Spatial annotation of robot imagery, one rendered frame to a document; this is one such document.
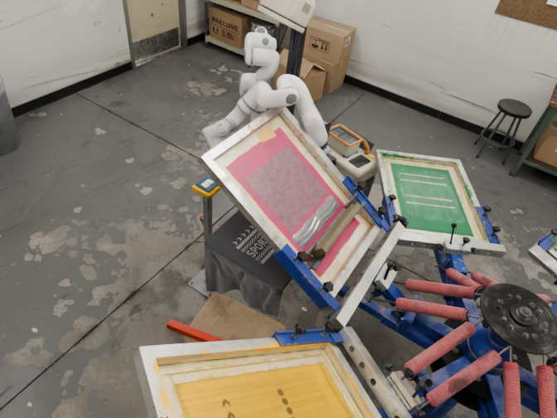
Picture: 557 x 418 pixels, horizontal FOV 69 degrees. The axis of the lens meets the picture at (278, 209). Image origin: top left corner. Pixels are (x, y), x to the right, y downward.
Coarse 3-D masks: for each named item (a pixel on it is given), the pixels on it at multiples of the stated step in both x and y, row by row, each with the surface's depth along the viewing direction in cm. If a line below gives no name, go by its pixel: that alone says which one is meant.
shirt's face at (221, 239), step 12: (240, 216) 223; (228, 228) 216; (240, 228) 217; (216, 240) 210; (228, 240) 210; (228, 252) 204; (240, 252) 205; (240, 264) 200; (252, 264) 201; (264, 264) 202; (276, 264) 203; (264, 276) 196; (276, 276) 197; (288, 276) 198
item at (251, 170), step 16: (240, 160) 174; (256, 160) 179; (240, 176) 171; (256, 176) 175; (272, 176) 180; (256, 192) 172; (272, 192) 177; (288, 192) 182; (272, 208) 173; (288, 208) 178; (304, 208) 183; (288, 224) 175; (288, 240) 172; (320, 272) 174
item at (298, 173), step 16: (272, 144) 187; (288, 144) 193; (272, 160) 184; (288, 160) 189; (304, 160) 195; (288, 176) 186; (304, 176) 191; (320, 176) 197; (304, 192) 187; (320, 192) 193; (352, 224) 196
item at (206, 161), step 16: (272, 112) 190; (288, 112) 196; (256, 128) 181; (224, 144) 168; (304, 144) 198; (208, 160) 160; (320, 160) 198; (224, 176) 162; (336, 176) 198; (240, 192) 163; (240, 208) 163; (256, 224) 163; (272, 240) 163; (368, 240) 193; (352, 256) 184; (336, 288) 171
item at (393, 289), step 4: (380, 268) 183; (376, 276) 180; (392, 284) 183; (388, 288) 181; (392, 288) 182; (396, 288) 184; (388, 292) 181; (392, 292) 181; (396, 292) 183; (400, 292) 184; (384, 296) 184; (388, 296) 182; (392, 296) 181; (396, 296) 182; (400, 296) 183; (392, 300) 182; (392, 304) 184
